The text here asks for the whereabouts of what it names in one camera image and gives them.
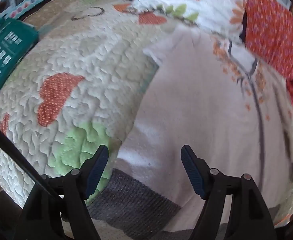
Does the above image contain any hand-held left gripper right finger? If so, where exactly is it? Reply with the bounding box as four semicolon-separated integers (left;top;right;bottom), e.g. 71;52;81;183
181;144;278;240

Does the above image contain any pale pink knit garment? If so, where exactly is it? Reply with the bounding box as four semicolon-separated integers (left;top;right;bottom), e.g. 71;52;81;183
86;26;293;240

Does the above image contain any box with coloured dots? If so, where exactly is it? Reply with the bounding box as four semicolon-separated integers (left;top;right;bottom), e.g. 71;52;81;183
4;0;55;20

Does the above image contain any quilted blanket with orange hearts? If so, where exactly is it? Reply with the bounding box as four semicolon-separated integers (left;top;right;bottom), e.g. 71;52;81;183
0;0;293;233

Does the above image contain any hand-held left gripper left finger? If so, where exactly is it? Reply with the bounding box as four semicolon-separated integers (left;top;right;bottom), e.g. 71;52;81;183
14;144;109;240

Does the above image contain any black cable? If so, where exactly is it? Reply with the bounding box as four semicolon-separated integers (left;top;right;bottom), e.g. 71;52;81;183
0;119;62;200

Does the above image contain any red floral blanket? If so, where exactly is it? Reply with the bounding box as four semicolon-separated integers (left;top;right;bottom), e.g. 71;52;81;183
239;0;293;130

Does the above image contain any teal box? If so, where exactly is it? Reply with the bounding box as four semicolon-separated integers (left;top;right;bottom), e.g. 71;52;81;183
0;16;40;117

